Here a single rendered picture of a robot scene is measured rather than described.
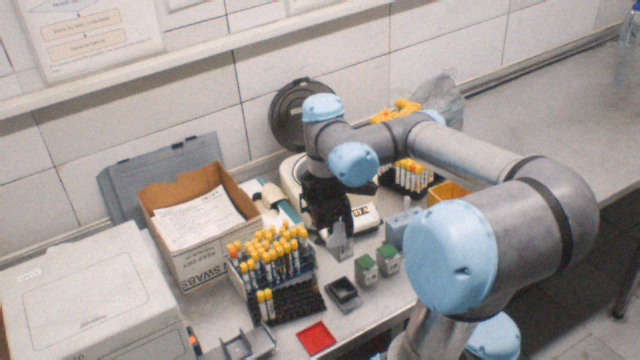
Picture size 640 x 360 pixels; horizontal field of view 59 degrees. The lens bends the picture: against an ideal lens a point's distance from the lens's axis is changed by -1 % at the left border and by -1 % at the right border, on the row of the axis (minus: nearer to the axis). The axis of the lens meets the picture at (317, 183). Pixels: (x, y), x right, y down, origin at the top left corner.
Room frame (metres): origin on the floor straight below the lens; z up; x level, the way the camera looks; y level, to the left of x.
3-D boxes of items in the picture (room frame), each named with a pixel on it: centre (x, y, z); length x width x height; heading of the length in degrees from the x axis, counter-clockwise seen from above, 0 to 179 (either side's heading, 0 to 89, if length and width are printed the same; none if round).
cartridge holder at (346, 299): (0.91, -0.04, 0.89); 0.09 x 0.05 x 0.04; 28
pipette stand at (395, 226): (1.06, -0.21, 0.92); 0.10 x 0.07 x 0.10; 112
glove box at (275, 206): (1.20, 0.14, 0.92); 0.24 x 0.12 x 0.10; 28
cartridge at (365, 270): (0.95, -0.10, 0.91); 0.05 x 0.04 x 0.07; 28
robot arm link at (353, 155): (0.81, -0.07, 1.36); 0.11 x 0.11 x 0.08; 19
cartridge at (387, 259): (0.98, -0.16, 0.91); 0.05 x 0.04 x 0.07; 28
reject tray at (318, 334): (0.79, 0.03, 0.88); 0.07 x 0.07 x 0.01; 28
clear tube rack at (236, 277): (1.00, 0.13, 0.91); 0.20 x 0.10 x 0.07; 118
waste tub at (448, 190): (1.13, -0.38, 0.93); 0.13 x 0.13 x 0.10; 24
